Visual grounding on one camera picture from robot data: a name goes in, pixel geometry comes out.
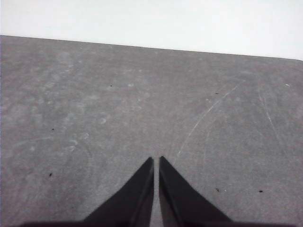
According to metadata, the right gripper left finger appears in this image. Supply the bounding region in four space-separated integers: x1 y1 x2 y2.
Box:
82 157 155 223

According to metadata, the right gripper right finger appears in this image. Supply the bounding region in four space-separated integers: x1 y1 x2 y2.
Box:
158 155 233 223

